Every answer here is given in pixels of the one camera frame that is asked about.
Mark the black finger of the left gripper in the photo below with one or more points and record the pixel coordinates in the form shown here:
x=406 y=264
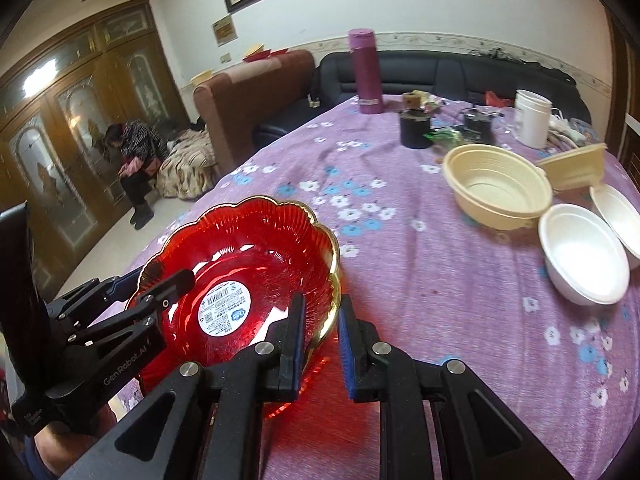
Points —
x=89 y=300
x=153 y=295

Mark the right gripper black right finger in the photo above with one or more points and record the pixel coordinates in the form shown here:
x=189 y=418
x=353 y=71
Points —
x=436 y=420

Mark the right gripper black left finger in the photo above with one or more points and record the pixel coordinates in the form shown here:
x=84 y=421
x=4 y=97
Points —
x=205 y=422

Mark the red bowl with white sticker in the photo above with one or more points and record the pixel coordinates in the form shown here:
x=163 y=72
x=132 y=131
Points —
x=248 y=261

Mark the white paper bowl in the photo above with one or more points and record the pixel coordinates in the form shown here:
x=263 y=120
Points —
x=621 y=216
x=585 y=260

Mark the cream plastic bowl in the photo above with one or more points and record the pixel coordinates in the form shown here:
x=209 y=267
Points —
x=495 y=187
x=576 y=168

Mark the left hand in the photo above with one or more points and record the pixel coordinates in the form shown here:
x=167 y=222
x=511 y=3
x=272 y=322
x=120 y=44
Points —
x=59 y=450

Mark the purple floral tablecloth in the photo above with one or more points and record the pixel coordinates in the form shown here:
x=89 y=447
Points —
x=439 y=285

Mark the patterned beige blanket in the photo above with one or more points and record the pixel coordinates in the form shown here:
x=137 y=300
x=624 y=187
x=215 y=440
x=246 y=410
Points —
x=191 y=169

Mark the seated person in dark clothes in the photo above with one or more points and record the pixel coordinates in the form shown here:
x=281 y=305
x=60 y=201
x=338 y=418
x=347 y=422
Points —
x=143 y=151

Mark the wooden cabinet with glass doors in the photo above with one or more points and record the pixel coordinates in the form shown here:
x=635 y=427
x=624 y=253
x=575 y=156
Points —
x=56 y=104

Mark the brown armchair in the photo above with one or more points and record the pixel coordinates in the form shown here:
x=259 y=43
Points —
x=233 y=102

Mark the green plastic wrapper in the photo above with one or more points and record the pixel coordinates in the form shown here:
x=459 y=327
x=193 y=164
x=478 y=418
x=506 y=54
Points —
x=446 y=138

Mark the black round container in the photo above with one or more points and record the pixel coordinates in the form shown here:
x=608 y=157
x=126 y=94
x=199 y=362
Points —
x=415 y=129

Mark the white cloth gloves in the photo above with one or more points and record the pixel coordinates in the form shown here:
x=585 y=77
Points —
x=561 y=127

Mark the white plastic jar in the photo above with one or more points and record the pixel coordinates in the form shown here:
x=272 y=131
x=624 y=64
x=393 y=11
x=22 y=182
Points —
x=532 y=117

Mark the small wooden figure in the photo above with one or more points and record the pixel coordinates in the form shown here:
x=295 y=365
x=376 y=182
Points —
x=413 y=102

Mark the purple thermos bottle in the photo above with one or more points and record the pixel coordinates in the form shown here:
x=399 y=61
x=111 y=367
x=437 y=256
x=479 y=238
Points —
x=366 y=66

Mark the yellow snack packet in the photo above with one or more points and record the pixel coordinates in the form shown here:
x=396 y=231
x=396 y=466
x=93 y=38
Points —
x=429 y=103

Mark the red bag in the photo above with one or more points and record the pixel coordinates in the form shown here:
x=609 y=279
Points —
x=491 y=99

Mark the black leather sofa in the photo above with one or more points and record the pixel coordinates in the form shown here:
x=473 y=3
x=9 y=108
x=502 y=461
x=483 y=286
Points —
x=458 y=77

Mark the small wall plaque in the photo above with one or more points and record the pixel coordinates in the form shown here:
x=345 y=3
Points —
x=224 y=30

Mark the black device with cables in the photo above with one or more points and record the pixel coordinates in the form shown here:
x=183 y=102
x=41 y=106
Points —
x=477 y=126

